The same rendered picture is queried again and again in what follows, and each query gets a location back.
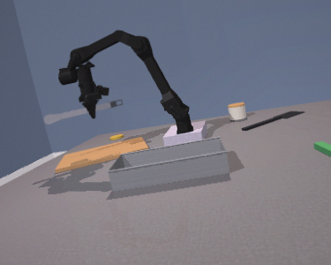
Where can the green rectangular bar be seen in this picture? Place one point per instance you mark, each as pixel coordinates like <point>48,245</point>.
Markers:
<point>323,147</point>

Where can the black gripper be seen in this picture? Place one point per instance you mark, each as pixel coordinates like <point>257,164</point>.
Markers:
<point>88,97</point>

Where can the light wooden board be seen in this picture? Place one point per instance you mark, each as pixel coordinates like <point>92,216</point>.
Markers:
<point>100,154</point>

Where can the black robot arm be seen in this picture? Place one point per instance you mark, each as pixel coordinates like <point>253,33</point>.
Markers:
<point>79,69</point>

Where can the white jar with orange lid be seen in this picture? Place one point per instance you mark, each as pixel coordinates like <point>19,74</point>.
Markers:
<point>236,111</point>

